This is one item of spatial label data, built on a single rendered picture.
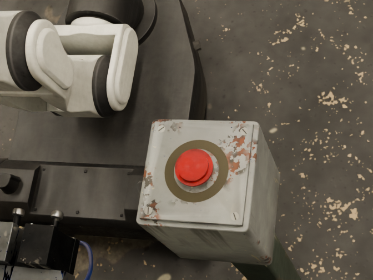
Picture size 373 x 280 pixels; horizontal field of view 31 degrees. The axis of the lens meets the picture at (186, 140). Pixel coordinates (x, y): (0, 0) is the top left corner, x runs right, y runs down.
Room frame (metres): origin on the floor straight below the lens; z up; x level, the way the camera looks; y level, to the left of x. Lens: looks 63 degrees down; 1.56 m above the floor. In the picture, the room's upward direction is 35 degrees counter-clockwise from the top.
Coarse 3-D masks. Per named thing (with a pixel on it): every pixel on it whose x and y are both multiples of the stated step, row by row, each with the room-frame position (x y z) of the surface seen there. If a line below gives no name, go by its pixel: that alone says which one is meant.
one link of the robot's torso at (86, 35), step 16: (64, 32) 1.03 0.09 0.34; (80, 32) 0.99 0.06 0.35; (96, 32) 0.97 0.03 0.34; (112, 32) 0.95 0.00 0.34; (128, 32) 0.94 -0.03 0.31; (64, 48) 1.04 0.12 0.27; (80, 48) 1.01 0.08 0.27; (96, 48) 0.98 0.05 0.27; (112, 48) 0.96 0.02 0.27; (128, 48) 0.91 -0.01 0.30; (112, 64) 0.87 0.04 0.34; (128, 64) 0.89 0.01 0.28; (112, 80) 0.84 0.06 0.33; (128, 80) 0.86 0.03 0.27; (112, 96) 0.82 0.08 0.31; (128, 96) 0.84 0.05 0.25
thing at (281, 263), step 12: (276, 240) 0.28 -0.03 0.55; (276, 252) 0.26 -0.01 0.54; (240, 264) 0.27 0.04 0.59; (252, 264) 0.25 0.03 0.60; (276, 264) 0.25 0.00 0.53; (288, 264) 0.27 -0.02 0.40; (252, 276) 0.27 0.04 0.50; (264, 276) 0.25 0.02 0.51; (276, 276) 0.24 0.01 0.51; (288, 276) 0.26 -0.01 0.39
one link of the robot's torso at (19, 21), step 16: (0, 16) 0.81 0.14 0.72; (16, 16) 0.83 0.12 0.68; (32, 16) 0.83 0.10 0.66; (0, 32) 0.79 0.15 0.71; (16, 32) 0.79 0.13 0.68; (0, 48) 0.77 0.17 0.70; (16, 48) 0.77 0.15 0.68; (0, 64) 0.76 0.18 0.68; (16, 64) 0.76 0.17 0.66; (0, 80) 0.74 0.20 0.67; (16, 80) 0.75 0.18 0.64; (32, 80) 0.74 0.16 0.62
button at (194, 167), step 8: (184, 152) 0.30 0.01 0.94; (192, 152) 0.29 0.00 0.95; (200, 152) 0.29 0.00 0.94; (184, 160) 0.29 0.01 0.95; (192, 160) 0.29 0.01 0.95; (200, 160) 0.28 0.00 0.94; (208, 160) 0.28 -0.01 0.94; (176, 168) 0.29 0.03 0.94; (184, 168) 0.28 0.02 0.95; (192, 168) 0.28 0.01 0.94; (200, 168) 0.27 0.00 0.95; (208, 168) 0.27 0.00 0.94; (184, 176) 0.28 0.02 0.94; (192, 176) 0.27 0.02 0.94; (200, 176) 0.27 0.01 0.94; (208, 176) 0.26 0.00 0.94; (184, 184) 0.27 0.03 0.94; (192, 184) 0.27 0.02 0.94; (200, 184) 0.26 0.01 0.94
